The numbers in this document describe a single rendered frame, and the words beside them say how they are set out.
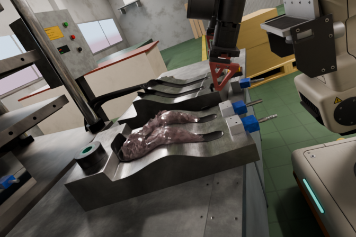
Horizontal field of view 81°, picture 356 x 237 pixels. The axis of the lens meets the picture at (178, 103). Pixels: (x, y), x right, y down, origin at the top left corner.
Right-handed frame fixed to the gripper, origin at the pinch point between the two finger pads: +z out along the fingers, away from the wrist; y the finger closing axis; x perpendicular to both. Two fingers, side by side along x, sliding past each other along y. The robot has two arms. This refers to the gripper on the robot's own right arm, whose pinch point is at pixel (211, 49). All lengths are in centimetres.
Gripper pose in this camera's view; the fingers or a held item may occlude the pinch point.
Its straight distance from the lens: 97.7
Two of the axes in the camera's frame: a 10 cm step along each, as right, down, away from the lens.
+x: 9.9, 1.3, -0.5
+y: -1.1, 4.3, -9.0
